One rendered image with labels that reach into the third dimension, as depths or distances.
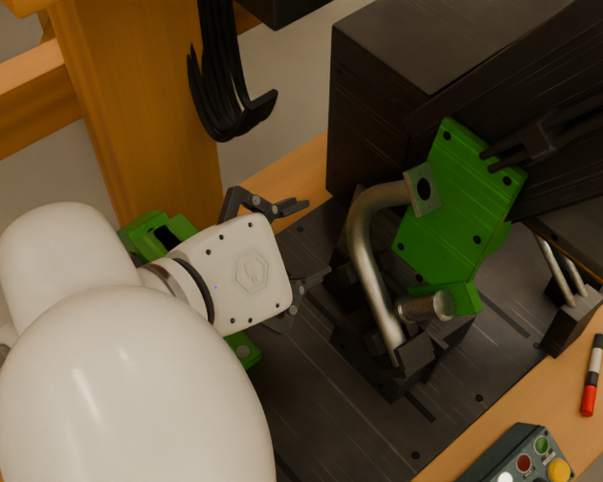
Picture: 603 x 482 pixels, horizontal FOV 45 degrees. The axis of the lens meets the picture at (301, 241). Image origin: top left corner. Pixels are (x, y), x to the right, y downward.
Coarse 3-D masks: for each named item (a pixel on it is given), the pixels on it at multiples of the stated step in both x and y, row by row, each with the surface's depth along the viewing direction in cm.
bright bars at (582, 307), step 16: (544, 240) 95; (544, 256) 96; (560, 272) 96; (576, 272) 98; (560, 288) 97; (576, 288) 98; (592, 288) 99; (576, 304) 98; (592, 304) 98; (560, 320) 99; (576, 320) 96; (544, 336) 104; (560, 336) 101; (576, 336) 104; (560, 352) 104
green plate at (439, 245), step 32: (448, 128) 81; (448, 160) 83; (480, 160) 79; (448, 192) 85; (480, 192) 81; (512, 192) 78; (416, 224) 90; (448, 224) 86; (480, 224) 83; (512, 224) 89; (416, 256) 92; (448, 256) 88; (480, 256) 84
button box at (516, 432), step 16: (512, 432) 96; (528, 432) 94; (544, 432) 93; (496, 448) 95; (512, 448) 93; (528, 448) 92; (480, 464) 94; (496, 464) 92; (512, 464) 91; (544, 464) 92; (464, 480) 92; (480, 480) 90; (496, 480) 89; (512, 480) 90; (528, 480) 91
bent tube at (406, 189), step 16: (416, 176) 84; (432, 176) 85; (368, 192) 90; (384, 192) 88; (400, 192) 85; (416, 192) 83; (432, 192) 85; (352, 208) 93; (368, 208) 91; (416, 208) 84; (432, 208) 85; (352, 224) 94; (368, 224) 94; (352, 240) 95; (368, 240) 96; (352, 256) 96; (368, 256) 96; (368, 272) 96; (368, 288) 96; (384, 288) 97; (368, 304) 98; (384, 304) 96; (384, 320) 97; (384, 336) 97; (400, 336) 97
